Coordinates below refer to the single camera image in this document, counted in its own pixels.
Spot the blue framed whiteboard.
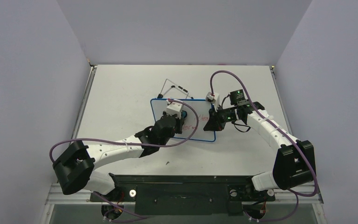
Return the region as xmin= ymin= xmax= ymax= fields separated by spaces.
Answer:
xmin=150 ymin=98 xmax=216 ymax=142

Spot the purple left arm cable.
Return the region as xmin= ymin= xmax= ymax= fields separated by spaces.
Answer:
xmin=49 ymin=98 xmax=200 ymax=164

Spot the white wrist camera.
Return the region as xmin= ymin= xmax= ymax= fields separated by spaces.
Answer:
xmin=205 ymin=92 xmax=220 ymax=111
xmin=165 ymin=100 xmax=183 ymax=119

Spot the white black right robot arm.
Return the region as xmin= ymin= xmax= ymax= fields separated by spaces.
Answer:
xmin=203 ymin=90 xmax=316 ymax=199

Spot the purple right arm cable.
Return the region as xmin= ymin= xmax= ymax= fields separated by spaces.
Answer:
xmin=210 ymin=70 xmax=318 ymax=198

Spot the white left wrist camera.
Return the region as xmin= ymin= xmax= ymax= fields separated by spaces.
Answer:
xmin=165 ymin=100 xmax=183 ymax=119

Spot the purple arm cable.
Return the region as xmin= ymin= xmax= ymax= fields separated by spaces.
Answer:
xmin=210 ymin=70 xmax=318 ymax=198
xmin=49 ymin=98 xmax=200 ymax=164

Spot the aluminium table edge rail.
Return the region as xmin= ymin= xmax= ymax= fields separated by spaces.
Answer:
xmin=71 ymin=65 xmax=98 ymax=138

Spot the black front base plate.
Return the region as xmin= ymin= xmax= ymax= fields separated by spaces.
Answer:
xmin=85 ymin=174 xmax=275 ymax=218

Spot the wire whiteboard stand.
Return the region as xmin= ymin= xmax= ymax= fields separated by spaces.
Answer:
xmin=156 ymin=78 xmax=194 ymax=99

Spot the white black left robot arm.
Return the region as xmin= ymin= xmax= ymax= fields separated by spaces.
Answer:
xmin=53 ymin=111 xmax=187 ymax=201

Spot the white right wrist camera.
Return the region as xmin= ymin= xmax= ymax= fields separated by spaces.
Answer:
xmin=205 ymin=92 xmax=220 ymax=111

